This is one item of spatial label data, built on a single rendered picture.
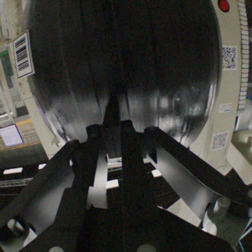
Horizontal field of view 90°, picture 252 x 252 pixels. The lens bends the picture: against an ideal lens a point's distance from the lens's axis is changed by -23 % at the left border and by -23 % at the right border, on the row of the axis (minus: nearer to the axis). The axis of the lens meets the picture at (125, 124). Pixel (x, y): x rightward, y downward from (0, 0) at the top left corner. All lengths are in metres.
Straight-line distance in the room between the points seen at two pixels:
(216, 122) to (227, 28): 0.30
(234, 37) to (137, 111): 0.40
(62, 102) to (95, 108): 0.04
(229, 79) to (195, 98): 0.32
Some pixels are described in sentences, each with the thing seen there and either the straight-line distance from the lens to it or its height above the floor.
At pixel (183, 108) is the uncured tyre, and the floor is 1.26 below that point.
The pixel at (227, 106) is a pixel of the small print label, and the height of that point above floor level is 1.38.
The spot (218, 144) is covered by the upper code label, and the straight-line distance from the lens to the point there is 0.62.
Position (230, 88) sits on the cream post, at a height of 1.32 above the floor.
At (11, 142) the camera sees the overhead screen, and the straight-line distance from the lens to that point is 4.47.
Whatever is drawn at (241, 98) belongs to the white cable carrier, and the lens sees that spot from 0.60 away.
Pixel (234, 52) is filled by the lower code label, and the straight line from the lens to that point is 0.53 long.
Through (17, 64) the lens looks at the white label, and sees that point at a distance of 0.24.
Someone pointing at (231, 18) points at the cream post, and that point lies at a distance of 0.53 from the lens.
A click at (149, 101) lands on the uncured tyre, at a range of 0.20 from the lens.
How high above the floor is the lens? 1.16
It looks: 29 degrees up
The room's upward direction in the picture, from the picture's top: 171 degrees clockwise
